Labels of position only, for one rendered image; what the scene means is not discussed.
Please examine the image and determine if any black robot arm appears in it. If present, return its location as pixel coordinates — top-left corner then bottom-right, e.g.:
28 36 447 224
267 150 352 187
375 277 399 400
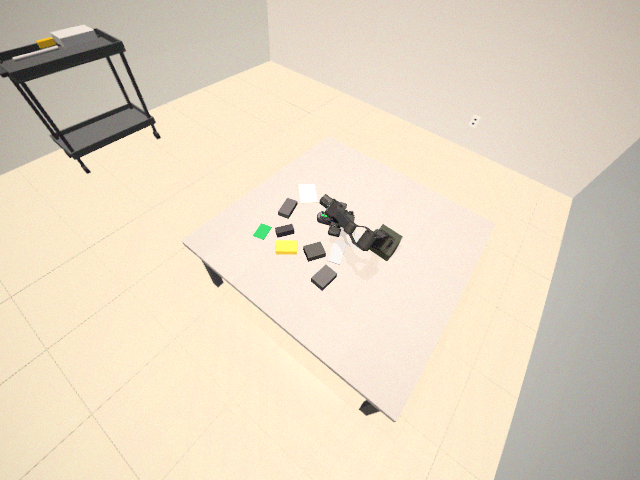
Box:
319 194 395 251

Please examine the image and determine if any flat green rectangular card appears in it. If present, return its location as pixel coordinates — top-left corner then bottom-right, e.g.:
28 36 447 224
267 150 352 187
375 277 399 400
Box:
253 223 272 240

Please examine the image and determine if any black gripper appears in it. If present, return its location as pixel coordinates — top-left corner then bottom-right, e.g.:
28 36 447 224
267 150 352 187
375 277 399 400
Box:
328 201 347 237

